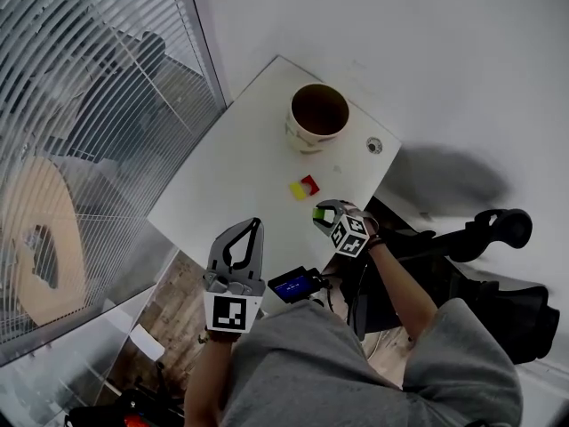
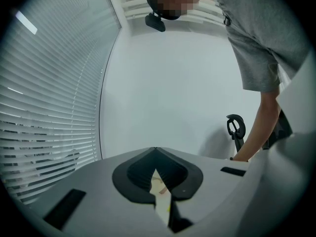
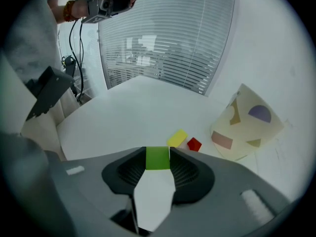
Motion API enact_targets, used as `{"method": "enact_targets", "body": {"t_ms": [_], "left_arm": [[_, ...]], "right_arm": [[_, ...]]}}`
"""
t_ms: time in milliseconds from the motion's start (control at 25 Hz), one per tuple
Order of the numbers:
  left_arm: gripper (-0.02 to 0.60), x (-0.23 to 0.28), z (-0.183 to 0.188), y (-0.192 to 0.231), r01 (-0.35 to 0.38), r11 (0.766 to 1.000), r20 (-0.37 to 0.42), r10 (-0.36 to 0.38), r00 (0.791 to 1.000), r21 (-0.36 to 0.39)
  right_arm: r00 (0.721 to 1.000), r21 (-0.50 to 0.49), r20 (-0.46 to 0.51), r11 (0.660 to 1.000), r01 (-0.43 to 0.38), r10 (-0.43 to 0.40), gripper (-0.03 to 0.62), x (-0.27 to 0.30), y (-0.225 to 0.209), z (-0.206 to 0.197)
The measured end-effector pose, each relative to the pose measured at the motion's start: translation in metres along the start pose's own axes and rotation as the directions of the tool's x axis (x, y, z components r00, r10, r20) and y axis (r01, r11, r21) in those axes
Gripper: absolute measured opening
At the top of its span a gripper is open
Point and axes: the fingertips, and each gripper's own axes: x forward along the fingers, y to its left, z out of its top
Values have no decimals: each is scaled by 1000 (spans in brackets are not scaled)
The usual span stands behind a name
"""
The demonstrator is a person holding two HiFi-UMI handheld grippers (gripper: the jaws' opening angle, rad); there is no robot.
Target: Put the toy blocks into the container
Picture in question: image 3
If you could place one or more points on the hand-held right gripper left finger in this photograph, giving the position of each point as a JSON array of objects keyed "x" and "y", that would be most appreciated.
[{"x": 93, "y": 181}]

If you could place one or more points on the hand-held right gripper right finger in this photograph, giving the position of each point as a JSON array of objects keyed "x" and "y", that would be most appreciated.
[{"x": 222, "y": 186}]

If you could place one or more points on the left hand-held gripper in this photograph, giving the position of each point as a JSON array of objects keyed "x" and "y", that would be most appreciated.
[{"x": 98, "y": 7}]

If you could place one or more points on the red block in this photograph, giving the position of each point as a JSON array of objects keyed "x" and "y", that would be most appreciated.
[{"x": 194, "y": 144}]

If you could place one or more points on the yellow block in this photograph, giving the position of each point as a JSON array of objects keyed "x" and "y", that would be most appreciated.
[{"x": 177, "y": 137}]

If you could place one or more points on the green block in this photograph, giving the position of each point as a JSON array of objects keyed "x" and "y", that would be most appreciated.
[{"x": 158, "y": 158}]

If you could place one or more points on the person's left forearm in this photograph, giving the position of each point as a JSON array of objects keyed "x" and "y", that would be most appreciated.
[{"x": 58, "y": 11}]

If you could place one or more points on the cream patterned paper bucket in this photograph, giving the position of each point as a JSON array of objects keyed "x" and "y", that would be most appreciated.
[{"x": 247, "y": 127}]

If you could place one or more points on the person's grey shirt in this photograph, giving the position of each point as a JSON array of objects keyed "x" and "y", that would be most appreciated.
[{"x": 32, "y": 33}]

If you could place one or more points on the white window blinds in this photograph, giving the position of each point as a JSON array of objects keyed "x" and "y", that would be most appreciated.
[{"x": 168, "y": 46}]

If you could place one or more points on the black small screen device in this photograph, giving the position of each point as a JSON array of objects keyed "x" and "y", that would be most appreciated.
[{"x": 49, "y": 90}]

